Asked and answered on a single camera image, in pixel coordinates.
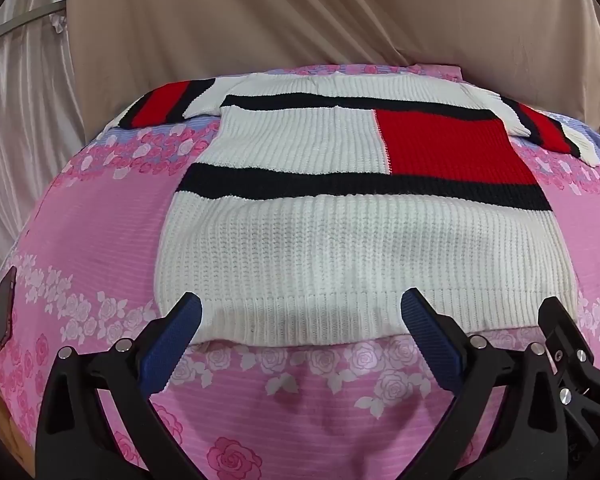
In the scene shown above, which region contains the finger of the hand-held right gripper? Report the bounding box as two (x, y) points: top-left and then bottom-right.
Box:
(537, 296), (598, 377)

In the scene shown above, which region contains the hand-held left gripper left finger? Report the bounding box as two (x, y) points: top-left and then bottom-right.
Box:
(35, 291), (204, 480)

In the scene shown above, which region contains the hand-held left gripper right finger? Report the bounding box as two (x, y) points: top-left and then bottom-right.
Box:
(400, 287), (571, 480)

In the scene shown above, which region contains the white red black knit sweater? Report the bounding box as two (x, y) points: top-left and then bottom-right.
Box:
(102, 71), (600, 348)

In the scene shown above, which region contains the pink floral bed sheet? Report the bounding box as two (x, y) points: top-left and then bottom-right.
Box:
(0, 62), (600, 480)

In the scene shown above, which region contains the silver satin curtain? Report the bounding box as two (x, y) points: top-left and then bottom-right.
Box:
(0, 0), (88, 281)

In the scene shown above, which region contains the beige cloth backdrop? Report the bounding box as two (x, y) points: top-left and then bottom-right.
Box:
(65, 0), (600, 128)

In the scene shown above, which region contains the thin metal rod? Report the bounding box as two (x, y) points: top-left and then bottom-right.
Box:
(0, 0), (67, 51)

